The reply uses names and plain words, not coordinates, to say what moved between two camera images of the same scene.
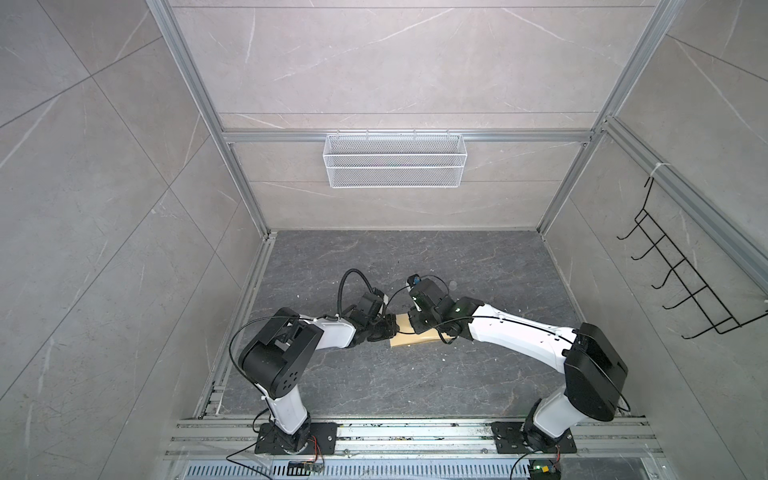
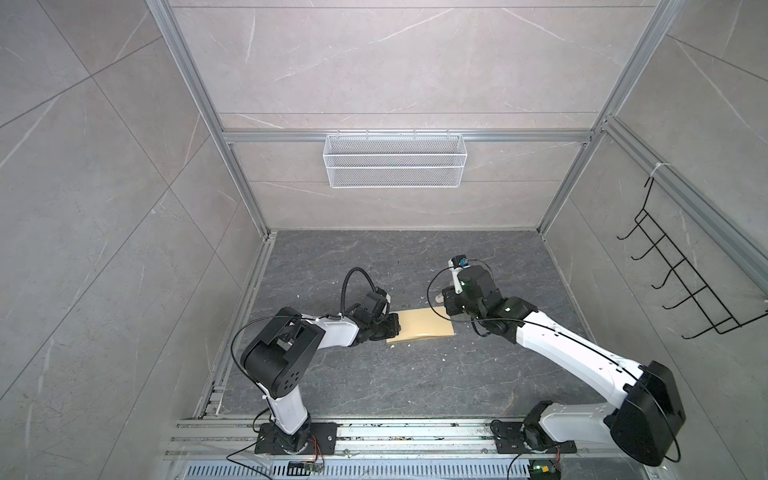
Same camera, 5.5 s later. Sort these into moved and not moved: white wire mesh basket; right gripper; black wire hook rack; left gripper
Moved: right gripper
Not moved: white wire mesh basket; black wire hook rack; left gripper
